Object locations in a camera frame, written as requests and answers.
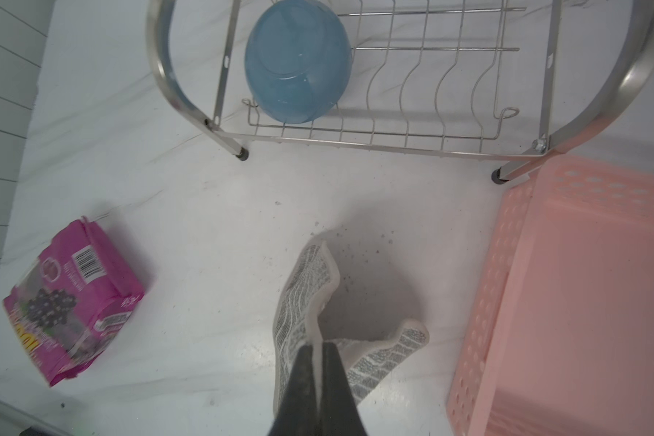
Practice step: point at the pink plastic basket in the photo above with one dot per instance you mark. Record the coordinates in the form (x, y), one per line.
(560, 340)

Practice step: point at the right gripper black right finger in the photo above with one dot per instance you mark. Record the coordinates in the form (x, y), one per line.
(338, 412)

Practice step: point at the steel two-tier dish rack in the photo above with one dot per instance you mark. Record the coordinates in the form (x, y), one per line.
(467, 79)

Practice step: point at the blue bowl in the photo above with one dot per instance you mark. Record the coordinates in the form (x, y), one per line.
(298, 61)

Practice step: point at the grey striped square dishcloth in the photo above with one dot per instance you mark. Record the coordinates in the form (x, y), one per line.
(313, 280)

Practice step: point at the magenta snack bag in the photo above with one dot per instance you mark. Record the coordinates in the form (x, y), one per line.
(71, 304)

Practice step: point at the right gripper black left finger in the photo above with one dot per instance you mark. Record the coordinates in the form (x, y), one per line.
(297, 414)

